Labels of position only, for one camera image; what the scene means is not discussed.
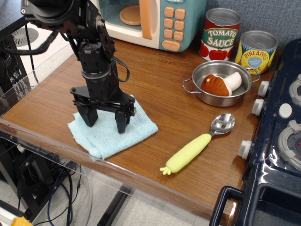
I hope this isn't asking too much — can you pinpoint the spoon with yellow-green handle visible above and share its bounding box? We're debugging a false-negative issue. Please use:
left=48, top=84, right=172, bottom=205
left=159, top=113, right=235, bottom=175

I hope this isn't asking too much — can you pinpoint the toy microwave teal and cream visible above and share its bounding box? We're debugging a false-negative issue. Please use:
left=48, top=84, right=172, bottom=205
left=92, top=0, right=206, bottom=52

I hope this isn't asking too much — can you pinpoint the tomato sauce can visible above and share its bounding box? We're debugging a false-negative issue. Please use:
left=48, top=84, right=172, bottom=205
left=199, top=8, right=242, bottom=61

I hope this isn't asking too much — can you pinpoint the dark blue toy stove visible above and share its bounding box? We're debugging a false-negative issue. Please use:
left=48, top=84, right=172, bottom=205
left=210, top=39, right=301, bottom=226

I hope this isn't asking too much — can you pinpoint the blue floor cable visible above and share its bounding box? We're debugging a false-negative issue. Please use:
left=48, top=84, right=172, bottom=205
left=47, top=168, right=73, bottom=226

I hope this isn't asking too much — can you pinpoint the black table leg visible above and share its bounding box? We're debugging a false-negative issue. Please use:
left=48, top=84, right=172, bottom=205
left=97, top=187, right=131, bottom=226

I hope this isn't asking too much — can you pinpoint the pineapple slices can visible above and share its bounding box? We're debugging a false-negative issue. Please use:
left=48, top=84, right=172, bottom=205
left=235, top=30, right=278, bottom=75

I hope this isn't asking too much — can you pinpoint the light blue towel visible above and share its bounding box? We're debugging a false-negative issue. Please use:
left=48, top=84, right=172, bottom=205
left=68, top=101, right=158, bottom=160

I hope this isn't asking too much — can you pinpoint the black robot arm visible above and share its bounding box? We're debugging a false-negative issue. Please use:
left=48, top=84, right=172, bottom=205
left=21, top=0, right=136, bottom=134

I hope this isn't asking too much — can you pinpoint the black computer tower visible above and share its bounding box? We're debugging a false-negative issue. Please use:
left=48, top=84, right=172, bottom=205
left=0, top=35, right=29, bottom=95

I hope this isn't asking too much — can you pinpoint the toy mushroom brown cap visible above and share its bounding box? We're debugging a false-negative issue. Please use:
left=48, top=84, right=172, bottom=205
left=200, top=72, right=242, bottom=97

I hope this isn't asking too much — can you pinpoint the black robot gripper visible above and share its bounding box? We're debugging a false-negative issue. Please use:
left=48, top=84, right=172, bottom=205
left=70, top=68, right=136, bottom=134

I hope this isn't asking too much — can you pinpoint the small steel pot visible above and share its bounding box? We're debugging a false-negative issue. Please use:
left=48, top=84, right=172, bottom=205
left=182, top=60, right=261, bottom=107

